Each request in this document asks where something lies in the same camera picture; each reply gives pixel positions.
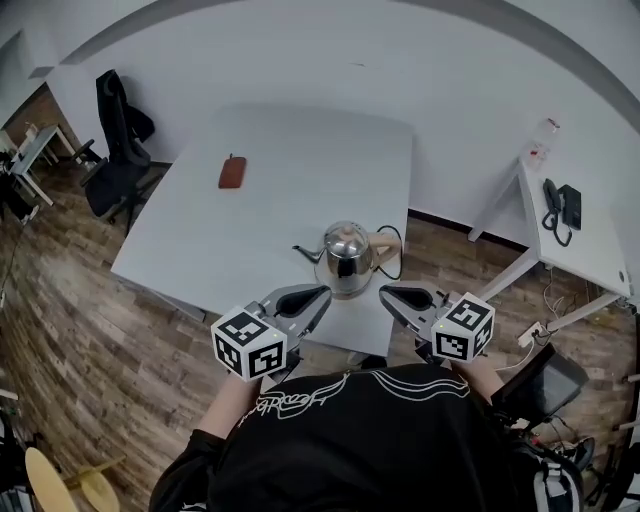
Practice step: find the white side desk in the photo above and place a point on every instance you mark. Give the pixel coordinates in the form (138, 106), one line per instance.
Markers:
(580, 250)

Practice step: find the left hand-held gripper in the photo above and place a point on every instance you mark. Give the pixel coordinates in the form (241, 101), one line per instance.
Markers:
(250, 345)

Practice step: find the clear bottle with red label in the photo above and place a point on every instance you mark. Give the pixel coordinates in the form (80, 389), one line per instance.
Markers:
(542, 145)

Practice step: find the black padded chair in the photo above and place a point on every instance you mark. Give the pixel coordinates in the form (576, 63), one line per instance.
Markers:
(545, 385)

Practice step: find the person's right forearm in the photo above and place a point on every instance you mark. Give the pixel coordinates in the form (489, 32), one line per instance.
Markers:
(480, 377)

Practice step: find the person's left forearm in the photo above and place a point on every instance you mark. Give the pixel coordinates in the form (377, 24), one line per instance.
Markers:
(227, 410)

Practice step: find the yellow wooden stool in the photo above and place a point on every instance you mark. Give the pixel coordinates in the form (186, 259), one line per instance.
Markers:
(55, 487)

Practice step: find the black and white backpack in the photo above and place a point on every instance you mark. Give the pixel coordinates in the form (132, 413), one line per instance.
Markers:
(557, 482)

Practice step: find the black desk telephone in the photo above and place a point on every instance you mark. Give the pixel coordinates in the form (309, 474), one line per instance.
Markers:
(570, 205)

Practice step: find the small white desk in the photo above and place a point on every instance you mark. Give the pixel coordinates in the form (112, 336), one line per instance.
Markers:
(35, 150)

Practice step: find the person's black printed shirt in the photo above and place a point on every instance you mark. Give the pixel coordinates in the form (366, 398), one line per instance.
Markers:
(360, 445)

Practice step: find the red-brown leather pouch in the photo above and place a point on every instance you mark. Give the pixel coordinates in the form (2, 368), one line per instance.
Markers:
(232, 172)

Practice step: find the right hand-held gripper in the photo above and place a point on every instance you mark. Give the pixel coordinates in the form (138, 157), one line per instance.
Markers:
(462, 330)

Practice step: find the stainless steel kettle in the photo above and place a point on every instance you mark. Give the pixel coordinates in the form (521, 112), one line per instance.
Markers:
(345, 255)

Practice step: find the white power strip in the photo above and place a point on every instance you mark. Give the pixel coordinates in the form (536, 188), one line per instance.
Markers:
(531, 334)

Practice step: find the black office chair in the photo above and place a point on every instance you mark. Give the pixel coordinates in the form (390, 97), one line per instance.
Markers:
(117, 175)

